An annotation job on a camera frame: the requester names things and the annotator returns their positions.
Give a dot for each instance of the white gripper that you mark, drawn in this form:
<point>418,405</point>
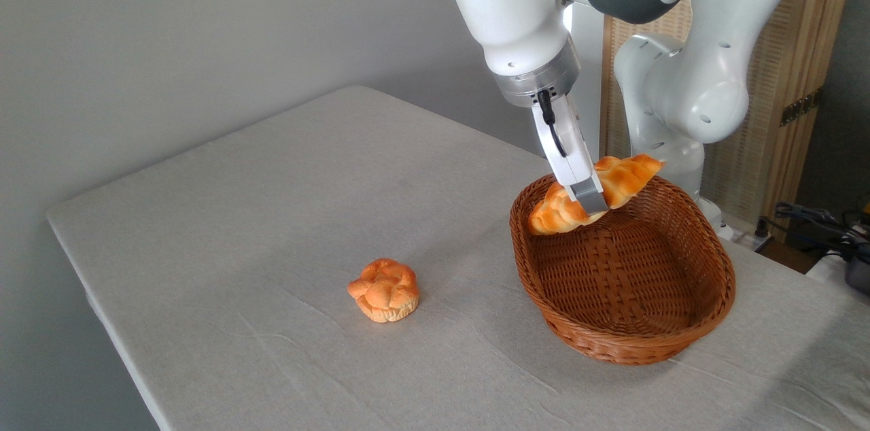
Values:
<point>567,145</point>

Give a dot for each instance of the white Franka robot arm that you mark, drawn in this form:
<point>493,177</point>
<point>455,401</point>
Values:
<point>700,77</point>

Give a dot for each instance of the light grey tablecloth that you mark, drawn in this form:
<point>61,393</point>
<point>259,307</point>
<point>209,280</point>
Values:
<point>238,268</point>

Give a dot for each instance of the brown oval wicker basket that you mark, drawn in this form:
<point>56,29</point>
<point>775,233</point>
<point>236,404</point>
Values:
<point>615,322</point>

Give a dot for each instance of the dark metal screen hinge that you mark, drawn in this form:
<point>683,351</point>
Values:
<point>801,107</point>

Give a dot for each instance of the long braided bread loaf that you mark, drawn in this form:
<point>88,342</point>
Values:
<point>629,179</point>

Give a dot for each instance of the round knotted bread roll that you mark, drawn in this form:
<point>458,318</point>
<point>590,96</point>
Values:
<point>385,291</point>

